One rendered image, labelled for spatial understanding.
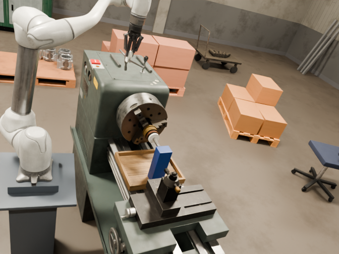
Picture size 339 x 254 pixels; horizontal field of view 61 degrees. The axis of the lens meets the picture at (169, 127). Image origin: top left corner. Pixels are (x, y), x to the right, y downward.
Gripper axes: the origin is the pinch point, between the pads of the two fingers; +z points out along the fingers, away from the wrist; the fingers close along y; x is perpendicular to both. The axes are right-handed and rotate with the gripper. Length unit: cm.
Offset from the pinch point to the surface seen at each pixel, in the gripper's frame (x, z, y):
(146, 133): -36.5, 32.3, 1.0
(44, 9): 420, 93, 61
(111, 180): -19, 88, -2
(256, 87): 95, 76, 295
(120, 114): -18.5, 30.1, -7.6
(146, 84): -6.4, 16.2, 13.6
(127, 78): 2.4, 16.5, 4.1
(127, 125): -24.1, 34.9, -4.7
